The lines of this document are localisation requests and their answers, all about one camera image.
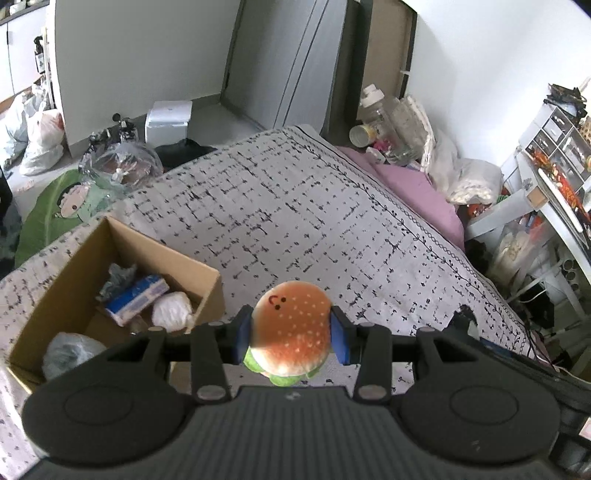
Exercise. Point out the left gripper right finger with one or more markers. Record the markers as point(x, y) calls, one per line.
point(368, 346)

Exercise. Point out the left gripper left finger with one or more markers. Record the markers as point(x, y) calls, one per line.
point(214, 345)

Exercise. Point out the white plastic bundle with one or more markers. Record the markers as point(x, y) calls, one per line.
point(172, 312)

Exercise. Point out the plush hamburger toy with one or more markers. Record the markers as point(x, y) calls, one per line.
point(290, 333)

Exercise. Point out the blue tissue pack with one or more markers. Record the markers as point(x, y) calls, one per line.
point(131, 302)

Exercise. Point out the blue-grey knitted cloth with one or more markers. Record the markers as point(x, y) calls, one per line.
point(119, 279)

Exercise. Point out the light blue plastic bag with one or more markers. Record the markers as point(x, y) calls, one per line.
point(66, 351)

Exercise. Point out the grey patterned bed blanket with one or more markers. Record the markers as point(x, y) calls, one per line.
point(284, 205)

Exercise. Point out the pink bed sheet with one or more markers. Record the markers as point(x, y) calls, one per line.
point(415, 189)

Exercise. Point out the clear plastic bag with items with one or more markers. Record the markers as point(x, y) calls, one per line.
point(122, 167)

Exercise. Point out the green cartoon leaf cushion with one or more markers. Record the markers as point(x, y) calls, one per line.
point(68, 201)

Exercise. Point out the paper cup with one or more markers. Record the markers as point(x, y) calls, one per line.
point(362, 135)

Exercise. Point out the clear plastic jar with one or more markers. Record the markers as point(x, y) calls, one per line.
point(377, 113)

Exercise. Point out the white desk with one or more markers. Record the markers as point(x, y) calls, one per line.
point(535, 195)

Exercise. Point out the white cube appliance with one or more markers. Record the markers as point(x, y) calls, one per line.
point(167, 122)

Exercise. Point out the white garbage bag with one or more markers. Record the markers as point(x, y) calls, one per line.
point(46, 133)

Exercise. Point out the white drawer organizer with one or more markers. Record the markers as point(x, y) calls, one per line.
point(555, 135)

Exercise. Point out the leaning brown board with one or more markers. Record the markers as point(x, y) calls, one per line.
point(377, 48)

